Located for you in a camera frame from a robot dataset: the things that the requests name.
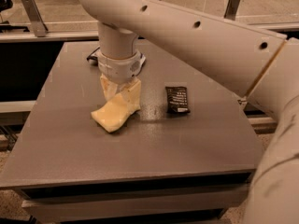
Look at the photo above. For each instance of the black snack bar wrapper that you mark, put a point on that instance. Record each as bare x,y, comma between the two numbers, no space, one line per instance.
177,100

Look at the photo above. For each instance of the yellow sponge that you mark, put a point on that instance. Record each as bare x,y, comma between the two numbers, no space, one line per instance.
116,111

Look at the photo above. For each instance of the blue white snack bag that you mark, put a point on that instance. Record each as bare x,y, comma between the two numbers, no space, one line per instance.
92,59

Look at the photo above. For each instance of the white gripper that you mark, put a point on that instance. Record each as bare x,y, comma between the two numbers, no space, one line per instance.
120,68

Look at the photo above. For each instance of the metal rail bracket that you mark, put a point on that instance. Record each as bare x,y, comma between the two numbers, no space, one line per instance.
231,9
38,26

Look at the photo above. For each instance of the left metal rail bracket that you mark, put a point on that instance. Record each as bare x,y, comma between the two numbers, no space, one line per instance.
38,26

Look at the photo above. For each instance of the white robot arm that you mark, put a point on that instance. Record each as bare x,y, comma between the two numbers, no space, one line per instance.
256,64

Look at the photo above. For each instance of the right metal rail bracket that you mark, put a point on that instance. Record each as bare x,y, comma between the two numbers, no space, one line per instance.
231,9

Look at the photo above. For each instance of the grey table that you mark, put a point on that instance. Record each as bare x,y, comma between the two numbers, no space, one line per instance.
62,152

